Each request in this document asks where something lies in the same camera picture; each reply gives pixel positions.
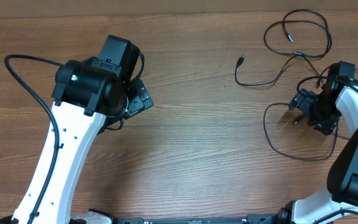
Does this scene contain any black cable staying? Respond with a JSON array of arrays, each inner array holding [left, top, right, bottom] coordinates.
[[263, 102, 350, 162]]

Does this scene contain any black cable pulled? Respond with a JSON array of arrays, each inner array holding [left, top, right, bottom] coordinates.
[[263, 9, 333, 58]]

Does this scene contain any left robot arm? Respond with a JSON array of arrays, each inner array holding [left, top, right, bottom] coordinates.
[[0, 35, 154, 223]]

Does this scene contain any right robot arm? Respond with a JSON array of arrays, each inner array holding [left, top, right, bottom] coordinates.
[[266, 61, 358, 223]]

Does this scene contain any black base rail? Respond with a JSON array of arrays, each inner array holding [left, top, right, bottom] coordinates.
[[70, 208, 291, 224]]

